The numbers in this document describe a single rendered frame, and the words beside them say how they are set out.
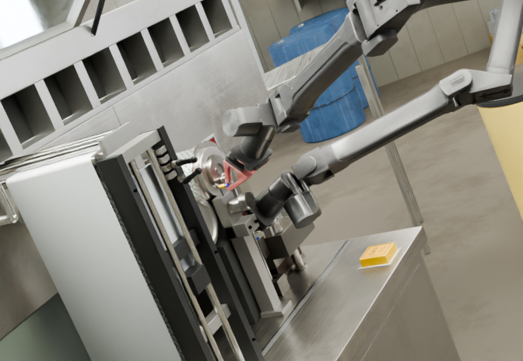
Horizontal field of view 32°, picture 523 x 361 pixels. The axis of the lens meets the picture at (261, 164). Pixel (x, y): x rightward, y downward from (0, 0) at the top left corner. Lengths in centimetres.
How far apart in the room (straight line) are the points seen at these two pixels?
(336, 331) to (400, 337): 26
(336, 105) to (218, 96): 446
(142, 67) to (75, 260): 82
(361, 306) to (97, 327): 56
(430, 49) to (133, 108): 617
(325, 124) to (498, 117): 320
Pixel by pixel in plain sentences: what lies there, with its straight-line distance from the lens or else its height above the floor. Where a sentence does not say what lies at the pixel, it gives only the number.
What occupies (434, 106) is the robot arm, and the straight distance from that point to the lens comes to 201.
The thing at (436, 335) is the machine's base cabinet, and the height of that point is 64.
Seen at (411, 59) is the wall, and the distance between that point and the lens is 837.
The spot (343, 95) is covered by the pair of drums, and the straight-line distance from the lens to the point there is 716.
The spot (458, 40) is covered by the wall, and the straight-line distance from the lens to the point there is 838.
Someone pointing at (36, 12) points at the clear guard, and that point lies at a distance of 216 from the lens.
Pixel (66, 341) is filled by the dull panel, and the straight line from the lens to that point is 209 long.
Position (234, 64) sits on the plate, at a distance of 283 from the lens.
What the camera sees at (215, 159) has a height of 128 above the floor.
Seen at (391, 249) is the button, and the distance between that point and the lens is 213.
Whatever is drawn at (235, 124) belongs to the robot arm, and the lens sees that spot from 184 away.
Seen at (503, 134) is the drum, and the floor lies 49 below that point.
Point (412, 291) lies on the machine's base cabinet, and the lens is 221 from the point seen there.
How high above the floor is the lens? 170
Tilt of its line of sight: 14 degrees down
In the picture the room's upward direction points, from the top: 22 degrees counter-clockwise
